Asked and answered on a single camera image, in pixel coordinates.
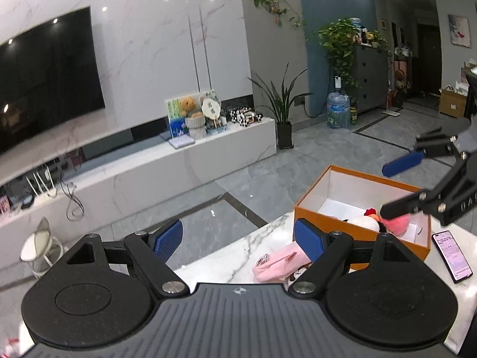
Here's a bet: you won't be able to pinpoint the pink peach plush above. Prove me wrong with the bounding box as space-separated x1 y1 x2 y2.
380 212 411 236

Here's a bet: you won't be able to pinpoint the bushy pothos plant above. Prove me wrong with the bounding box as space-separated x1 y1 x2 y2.
317 18 390 98

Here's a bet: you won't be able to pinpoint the orange cardboard box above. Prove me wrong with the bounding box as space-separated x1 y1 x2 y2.
294 165 432 271

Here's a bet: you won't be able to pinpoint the black wall television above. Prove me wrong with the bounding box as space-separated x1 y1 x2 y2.
0 6 106 153

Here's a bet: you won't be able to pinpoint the brown teddy bear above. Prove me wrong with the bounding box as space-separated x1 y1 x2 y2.
179 97 198 118

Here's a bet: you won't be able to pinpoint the brown cardboard box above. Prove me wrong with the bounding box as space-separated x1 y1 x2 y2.
439 82 470 118

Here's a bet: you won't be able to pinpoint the white marble television cabinet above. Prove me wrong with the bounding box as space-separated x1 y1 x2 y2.
0 117 278 270

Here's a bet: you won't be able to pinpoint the pink cloth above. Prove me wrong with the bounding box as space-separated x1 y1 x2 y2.
253 244 312 283

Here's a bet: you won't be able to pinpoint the white knitted basket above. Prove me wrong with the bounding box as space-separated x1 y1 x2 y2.
184 115 207 141

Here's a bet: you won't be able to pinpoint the white router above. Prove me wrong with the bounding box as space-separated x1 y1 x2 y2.
28 166 58 198

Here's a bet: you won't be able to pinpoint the hanging vine plant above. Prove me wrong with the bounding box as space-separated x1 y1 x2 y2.
249 0 308 31

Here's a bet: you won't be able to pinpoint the grey drawer cabinet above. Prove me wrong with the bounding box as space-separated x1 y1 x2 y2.
352 43 390 113

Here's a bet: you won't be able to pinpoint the bottles on cabinet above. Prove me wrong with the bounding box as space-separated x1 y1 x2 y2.
350 18 377 46

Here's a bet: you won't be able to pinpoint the grey notebook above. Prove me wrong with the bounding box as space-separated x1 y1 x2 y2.
168 136 195 150

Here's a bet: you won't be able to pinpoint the large blue water bottle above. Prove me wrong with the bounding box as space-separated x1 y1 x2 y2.
326 76 351 131

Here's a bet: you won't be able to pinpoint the cluttered storage shelf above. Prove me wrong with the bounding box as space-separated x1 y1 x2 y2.
391 47 414 109

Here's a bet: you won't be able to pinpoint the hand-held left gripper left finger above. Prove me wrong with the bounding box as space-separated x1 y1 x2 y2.
67 219 187 299

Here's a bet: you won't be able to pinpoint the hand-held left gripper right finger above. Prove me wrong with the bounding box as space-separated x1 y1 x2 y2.
288 218 414 299

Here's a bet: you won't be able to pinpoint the black and white checkered toy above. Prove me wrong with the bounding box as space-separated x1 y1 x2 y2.
225 107 265 128

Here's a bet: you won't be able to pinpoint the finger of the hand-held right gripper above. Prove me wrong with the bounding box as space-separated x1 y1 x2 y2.
382 129 465 178
380 155 471 226

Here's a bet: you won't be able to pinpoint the white round chair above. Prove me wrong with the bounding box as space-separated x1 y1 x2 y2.
19 216 66 280

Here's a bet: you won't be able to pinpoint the potted long-leaf plant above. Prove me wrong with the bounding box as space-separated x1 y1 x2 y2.
248 63 314 150

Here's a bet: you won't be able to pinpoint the round paper fan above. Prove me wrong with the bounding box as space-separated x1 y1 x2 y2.
201 91 223 129

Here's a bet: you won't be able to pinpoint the black smartphone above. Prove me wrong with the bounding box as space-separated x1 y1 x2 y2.
431 230 474 284

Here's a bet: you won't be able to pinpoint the wall painting with red flowers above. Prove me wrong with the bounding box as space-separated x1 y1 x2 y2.
447 14 472 49

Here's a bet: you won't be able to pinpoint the black cable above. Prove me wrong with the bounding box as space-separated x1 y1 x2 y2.
60 181 85 221

